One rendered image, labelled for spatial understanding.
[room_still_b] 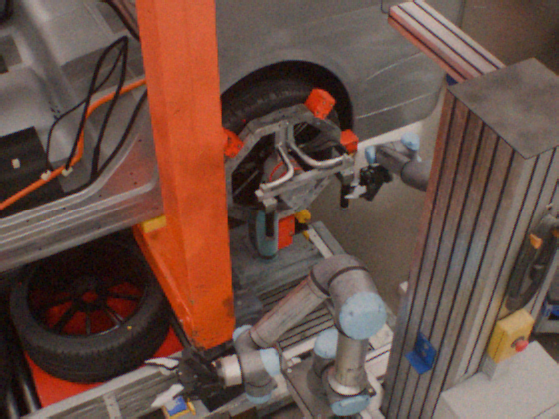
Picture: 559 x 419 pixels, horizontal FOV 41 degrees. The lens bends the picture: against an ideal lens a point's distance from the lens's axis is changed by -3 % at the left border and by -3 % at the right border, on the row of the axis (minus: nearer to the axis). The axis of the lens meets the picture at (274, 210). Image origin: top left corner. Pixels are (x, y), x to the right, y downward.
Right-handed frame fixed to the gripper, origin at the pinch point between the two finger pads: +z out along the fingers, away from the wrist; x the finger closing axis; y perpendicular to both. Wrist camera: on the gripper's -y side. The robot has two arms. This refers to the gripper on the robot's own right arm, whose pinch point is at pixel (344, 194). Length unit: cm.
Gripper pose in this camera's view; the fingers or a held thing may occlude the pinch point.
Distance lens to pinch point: 305.5
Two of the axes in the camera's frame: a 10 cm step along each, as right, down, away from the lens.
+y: 0.0, -7.0, -7.1
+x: 4.8, 6.3, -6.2
